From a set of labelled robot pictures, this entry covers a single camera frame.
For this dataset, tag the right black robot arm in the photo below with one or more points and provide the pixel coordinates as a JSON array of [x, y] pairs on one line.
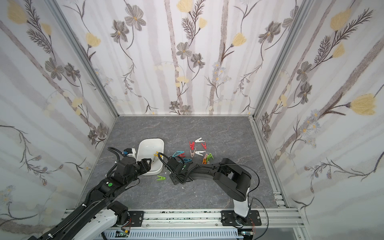
[[234, 179]]

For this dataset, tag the red clothespin right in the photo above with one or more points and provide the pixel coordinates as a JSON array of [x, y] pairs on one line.
[[204, 144]]

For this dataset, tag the white clothespin near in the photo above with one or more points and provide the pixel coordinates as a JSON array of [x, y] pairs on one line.
[[200, 153]]

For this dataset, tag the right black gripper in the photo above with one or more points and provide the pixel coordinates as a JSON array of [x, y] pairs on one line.
[[173, 165]]

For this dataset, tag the orange clothespin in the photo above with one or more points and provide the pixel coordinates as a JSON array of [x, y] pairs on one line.
[[205, 159]]

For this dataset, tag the white clothespin far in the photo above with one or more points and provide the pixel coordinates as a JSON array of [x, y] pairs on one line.
[[199, 140]]

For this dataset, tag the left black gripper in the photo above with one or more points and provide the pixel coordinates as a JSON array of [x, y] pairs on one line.
[[144, 165]]

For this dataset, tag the white cable duct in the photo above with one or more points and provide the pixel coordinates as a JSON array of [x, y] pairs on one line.
[[175, 234]]

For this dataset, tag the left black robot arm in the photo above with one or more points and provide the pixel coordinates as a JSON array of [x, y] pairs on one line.
[[98, 198]]

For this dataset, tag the teal clothespin upper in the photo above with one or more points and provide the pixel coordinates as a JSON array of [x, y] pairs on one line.
[[177, 153]]

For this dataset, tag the green clothespin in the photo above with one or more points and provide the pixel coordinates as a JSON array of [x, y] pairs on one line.
[[160, 178], [209, 157]]

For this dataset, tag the white plastic storage box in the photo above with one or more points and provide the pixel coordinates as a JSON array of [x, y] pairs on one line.
[[147, 149]]

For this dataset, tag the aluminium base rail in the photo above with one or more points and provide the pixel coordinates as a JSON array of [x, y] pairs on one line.
[[269, 224]]

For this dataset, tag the green clothespin right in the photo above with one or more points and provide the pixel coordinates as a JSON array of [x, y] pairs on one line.
[[209, 157]]

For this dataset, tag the red clothespin pair left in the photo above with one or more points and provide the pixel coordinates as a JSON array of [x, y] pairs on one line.
[[192, 145]]

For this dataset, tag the green clothespin lower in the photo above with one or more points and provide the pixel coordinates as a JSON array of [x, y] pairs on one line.
[[160, 178]]

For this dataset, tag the white clothespin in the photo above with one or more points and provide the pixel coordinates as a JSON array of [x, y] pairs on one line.
[[200, 153], [199, 140]]

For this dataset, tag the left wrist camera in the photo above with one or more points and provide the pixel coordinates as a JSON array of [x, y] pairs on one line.
[[130, 152]]

